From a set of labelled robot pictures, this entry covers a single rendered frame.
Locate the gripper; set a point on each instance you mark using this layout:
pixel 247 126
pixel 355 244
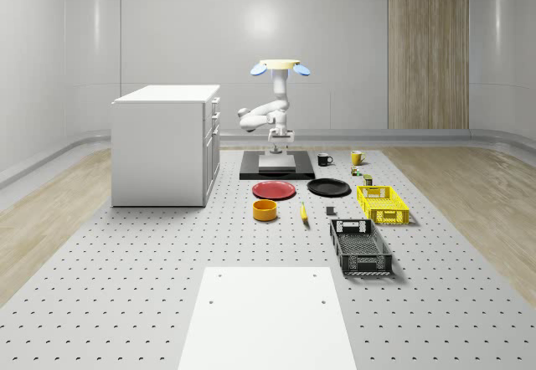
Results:
pixel 280 137

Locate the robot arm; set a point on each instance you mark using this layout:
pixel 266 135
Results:
pixel 279 89

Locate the black mug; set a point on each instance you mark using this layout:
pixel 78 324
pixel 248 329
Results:
pixel 323 160

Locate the red plate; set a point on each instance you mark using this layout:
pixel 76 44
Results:
pixel 274 189

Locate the black plate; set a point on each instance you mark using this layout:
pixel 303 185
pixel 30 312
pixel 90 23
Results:
pixel 328 187

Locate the drone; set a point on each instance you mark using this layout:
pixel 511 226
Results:
pixel 279 64

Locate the yellow bowl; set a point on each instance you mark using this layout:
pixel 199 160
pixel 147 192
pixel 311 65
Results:
pixel 264 213

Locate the yellow mug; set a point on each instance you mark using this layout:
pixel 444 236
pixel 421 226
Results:
pixel 357 158

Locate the banana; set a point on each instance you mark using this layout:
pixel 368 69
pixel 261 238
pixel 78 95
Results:
pixel 304 213

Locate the puzzle cube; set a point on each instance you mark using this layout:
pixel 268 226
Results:
pixel 356 172

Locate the grey cube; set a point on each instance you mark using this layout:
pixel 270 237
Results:
pixel 331 211

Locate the flat-sided can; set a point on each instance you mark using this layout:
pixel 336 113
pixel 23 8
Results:
pixel 367 180

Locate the white cabinet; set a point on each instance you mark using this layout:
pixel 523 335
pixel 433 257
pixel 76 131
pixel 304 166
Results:
pixel 159 152

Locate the yellow basket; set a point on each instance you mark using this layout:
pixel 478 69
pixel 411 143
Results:
pixel 387 216

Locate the dark grey basket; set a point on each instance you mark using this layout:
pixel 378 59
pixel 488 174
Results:
pixel 364 263

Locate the white board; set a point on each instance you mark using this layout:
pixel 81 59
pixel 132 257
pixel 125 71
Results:
pixel 268 320

